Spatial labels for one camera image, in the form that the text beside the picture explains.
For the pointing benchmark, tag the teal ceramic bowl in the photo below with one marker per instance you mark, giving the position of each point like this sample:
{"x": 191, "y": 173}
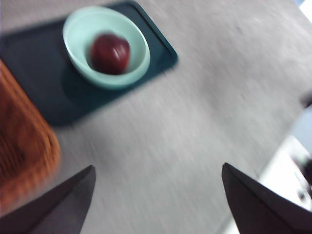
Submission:
{"x": 80, "y": 26}

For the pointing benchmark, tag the dark purple plum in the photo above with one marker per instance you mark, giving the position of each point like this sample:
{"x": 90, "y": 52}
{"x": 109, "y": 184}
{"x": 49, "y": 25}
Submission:
{"x": 109, "y": 53}

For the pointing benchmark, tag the black rectangular tray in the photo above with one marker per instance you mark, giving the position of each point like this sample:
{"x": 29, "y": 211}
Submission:
{"x": 36, "y": 68}

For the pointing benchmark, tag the brown wicker basket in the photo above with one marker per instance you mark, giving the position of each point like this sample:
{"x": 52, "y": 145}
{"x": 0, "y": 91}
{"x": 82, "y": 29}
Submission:
{"x": 22, "y": 141}

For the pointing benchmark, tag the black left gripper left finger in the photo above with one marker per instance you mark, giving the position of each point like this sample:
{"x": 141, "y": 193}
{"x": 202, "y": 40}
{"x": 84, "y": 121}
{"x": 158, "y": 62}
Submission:
{"x": 56, "y": 207}

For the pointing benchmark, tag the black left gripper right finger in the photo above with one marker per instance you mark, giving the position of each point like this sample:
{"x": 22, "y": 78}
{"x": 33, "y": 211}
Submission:
{"x": 258, "y": 207}

